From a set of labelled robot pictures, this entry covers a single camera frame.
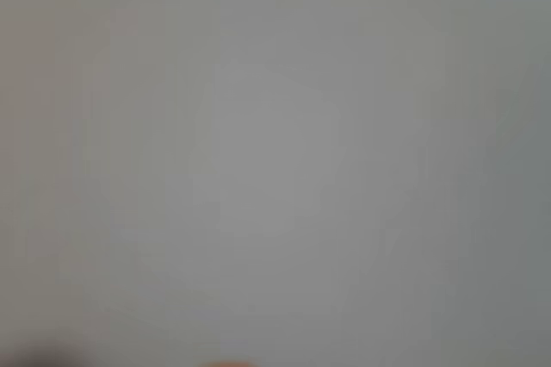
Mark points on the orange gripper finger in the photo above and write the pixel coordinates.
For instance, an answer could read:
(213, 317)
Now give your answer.
(230, 364)

